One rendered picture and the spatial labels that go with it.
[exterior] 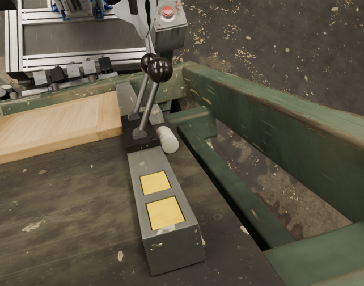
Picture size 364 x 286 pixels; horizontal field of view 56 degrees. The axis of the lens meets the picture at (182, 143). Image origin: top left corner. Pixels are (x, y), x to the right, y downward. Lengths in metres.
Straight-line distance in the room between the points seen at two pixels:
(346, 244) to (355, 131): 0.13
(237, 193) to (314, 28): 2.15
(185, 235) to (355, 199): 0.22
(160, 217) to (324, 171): 0.24
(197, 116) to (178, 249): 0.64
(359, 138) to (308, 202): 1.82
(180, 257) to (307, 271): 0.12
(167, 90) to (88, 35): 0.97
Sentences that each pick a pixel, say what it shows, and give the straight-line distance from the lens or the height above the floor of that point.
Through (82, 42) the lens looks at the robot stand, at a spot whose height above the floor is 0.21.
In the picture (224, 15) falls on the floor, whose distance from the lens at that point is 2.45.
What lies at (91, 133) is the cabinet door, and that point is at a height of 1.31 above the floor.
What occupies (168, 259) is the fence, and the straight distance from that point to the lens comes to 0.32.
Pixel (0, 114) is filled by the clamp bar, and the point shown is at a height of 0.93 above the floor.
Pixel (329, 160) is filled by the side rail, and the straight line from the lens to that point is 0.46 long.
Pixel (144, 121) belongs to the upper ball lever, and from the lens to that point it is 0.53.
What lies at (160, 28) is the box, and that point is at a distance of 1.27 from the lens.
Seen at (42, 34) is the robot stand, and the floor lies 0.21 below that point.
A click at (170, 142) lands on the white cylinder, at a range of 0.57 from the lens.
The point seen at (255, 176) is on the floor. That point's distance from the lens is 2.13.
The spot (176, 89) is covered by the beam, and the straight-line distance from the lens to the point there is 1.24.
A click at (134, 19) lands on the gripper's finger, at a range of 0.61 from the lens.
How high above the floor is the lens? 2.02
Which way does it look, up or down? 77 degrees down
